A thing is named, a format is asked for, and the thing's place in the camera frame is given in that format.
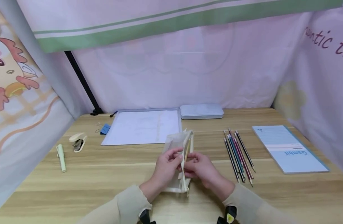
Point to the person's left hand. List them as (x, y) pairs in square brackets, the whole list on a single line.
[(164, 171)]

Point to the person's right hand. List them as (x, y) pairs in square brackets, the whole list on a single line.
[(209, 174)]

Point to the person's right fingers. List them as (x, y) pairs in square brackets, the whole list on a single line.
[(194, 163)]

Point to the person's left fingers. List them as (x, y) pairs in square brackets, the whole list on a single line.
[(177, 155)]

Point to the clear mesh zipper pouch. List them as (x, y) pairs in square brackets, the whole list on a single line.
[(179, 141)]

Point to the person's right forearm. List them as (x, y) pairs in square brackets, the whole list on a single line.
[(255, 207)]

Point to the person's left forearm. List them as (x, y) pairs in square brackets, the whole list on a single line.
[(123, 205)]

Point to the clear document folder with paper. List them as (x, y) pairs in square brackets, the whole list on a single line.
[(143, 127)]

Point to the row of coloured pencils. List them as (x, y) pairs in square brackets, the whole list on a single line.
[(238, 155)]

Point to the pale grey pencil tin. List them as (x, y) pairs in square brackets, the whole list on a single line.
[(201, 111)]

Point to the blue binder clip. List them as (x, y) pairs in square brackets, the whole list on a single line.
[(105, 128)]

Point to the light blue notepad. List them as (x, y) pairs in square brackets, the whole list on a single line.
[(289, 149)]

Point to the cream stapler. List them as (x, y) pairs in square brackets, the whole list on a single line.
[(78, 142)]

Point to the pale green pen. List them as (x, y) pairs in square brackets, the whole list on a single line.
[(61, 158)]

